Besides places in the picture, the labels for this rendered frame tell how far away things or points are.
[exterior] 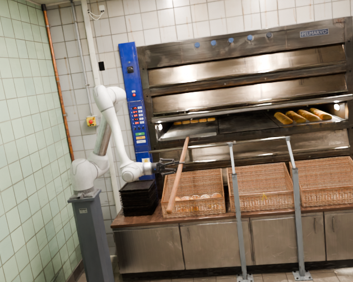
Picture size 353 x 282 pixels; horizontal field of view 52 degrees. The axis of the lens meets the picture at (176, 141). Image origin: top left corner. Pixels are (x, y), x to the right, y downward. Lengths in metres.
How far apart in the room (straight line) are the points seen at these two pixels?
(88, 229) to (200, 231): 0.96
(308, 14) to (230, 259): 2.26
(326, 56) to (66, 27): 2.41
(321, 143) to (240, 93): 0.89
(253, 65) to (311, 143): 0.92
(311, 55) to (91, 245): 2.49
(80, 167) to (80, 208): 0.31
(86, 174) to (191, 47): 1.54
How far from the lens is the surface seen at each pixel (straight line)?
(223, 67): 3.43
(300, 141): 3.60
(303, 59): 3.52
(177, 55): 3.46
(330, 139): 3.66
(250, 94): 3.45
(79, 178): 2.75
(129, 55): 3.49
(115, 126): 2.55
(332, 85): 3.59
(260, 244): 3.27
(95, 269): 3.00
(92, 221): 2.82
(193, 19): 3.46
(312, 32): 3.56
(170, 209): 1.78
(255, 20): 3.47
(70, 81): 3.70
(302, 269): 3.37
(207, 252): 3.29
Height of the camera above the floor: 1.82
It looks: 11 degrees down
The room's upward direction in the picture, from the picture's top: 8 degrees counter-clockwise
